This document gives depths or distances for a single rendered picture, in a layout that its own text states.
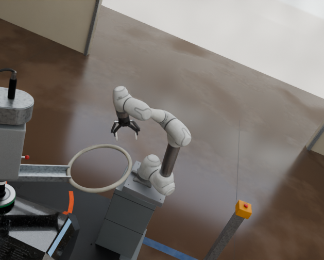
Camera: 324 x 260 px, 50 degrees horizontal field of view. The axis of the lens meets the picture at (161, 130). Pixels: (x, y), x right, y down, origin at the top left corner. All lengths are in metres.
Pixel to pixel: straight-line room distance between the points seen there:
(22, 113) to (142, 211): 1.53
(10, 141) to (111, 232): 1.62
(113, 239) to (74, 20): 4.77
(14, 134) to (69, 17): 5.22
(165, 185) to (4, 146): 1.32
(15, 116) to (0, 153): 0.30
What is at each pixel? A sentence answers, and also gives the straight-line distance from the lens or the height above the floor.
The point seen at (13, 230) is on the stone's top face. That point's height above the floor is 0.87.
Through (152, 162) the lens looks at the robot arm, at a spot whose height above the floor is 1.13.
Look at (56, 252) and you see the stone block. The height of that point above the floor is 0.81.
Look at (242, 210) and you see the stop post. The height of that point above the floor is 1.07.
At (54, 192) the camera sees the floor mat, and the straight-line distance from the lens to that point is 4.07.
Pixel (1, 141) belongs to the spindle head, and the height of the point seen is 1.49.
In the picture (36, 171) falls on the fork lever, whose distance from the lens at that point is 2.66.
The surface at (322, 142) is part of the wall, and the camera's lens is 7.53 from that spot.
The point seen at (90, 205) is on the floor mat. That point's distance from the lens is 4.03.
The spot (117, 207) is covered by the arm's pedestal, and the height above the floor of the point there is 0.60.
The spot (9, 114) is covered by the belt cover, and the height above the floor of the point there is 1.69.
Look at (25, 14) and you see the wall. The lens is 7.74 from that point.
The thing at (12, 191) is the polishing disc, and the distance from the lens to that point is 2.77.
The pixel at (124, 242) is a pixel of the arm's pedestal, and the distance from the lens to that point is 3.57.
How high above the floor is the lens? 2.94
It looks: 31 degrees down
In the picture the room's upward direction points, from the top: 23 degrees clockwise
